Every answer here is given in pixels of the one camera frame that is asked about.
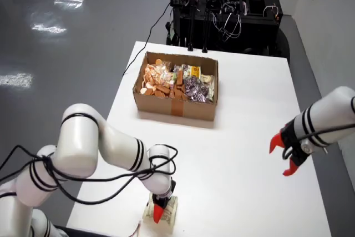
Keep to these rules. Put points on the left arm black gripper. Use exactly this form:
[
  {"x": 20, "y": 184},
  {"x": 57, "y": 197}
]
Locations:
[{"x": 163, "y": 200}]

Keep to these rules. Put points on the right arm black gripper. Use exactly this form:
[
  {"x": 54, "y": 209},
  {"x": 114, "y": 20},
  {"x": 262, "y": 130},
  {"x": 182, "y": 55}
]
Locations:
[{"x": 292, "y": 142}]

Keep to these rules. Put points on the white snack packet green print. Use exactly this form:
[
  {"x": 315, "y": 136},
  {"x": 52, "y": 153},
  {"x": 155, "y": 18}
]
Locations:
[{"x": 172, "y": 212}]

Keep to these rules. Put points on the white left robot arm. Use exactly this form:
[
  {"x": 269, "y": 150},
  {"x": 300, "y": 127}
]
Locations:
[{"x": 77, "y": 137}]

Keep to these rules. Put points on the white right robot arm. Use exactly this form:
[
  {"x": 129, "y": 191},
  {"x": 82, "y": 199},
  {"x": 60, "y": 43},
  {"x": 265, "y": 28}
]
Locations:
[{"x": 332, "y": 115}]

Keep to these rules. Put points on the white beige snack packet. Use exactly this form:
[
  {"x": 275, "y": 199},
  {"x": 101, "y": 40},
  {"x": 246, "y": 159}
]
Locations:
[{"x": 208, "y": 83}]

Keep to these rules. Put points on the purple patterned snack bag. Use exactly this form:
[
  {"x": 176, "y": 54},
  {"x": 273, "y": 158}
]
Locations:
[
  {"x": 192, "y": 85},
  {"x": 199, "y": 92}
]

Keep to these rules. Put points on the yellow label snack packet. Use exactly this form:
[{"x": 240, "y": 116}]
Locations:
[{"x": 192, "y": 71}]

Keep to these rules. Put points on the brown cardboard box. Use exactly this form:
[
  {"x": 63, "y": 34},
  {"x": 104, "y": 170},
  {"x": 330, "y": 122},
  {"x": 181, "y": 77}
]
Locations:
[{"x": 155, "y": 106}]

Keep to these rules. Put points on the black equipment cart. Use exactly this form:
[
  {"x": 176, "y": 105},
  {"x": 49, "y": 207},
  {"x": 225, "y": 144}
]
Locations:
[{"x": 258, "y": 37}]

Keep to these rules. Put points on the brown oval biscuit bag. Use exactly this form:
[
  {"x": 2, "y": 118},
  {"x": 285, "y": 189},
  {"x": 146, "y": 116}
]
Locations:
[{"x": 155, "y": 90}]

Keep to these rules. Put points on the brown wafer stick bag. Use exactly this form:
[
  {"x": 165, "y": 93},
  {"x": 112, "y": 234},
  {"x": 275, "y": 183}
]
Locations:
[{"x": 179, "y": 85}]

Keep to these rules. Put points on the pastel marshmallow candy bag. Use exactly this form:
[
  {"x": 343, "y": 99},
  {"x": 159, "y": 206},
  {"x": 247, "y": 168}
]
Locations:
[{"x": 167, "y": 80}]

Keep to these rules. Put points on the small purple green packet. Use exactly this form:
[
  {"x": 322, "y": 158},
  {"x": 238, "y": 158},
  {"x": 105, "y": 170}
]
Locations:
[{"x": 178, "y": 69}]

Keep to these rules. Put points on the orange round cracker bag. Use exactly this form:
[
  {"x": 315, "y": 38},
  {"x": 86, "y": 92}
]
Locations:
[{"x": 155, "y": 73}]

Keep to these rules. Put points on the black stand pole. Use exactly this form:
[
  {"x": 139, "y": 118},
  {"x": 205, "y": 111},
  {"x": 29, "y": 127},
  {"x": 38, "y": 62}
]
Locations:
[
  {"x": 191, "y": 26},
  {"x": 206, "y": 26}
]

